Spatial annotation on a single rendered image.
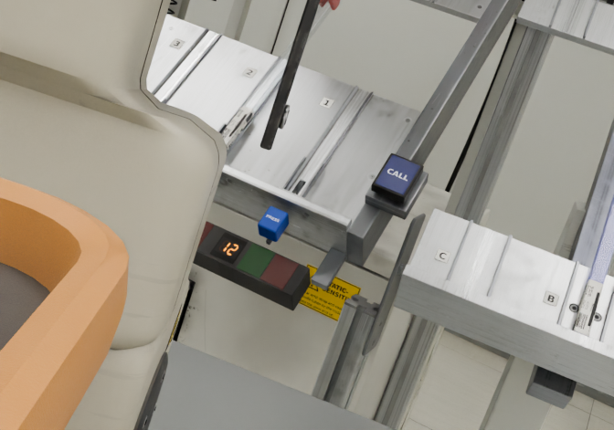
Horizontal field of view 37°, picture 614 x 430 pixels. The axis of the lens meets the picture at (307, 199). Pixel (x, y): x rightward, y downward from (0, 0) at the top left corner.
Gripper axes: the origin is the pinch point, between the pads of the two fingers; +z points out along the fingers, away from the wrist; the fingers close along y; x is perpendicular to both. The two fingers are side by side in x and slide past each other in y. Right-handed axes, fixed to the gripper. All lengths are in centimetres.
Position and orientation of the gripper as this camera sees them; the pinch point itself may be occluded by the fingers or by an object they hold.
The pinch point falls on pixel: (329, 1)
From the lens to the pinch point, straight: 123.6
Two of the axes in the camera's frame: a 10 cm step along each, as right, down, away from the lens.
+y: -8.8, -3.2, 3.5
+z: 0.8, 6.3, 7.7
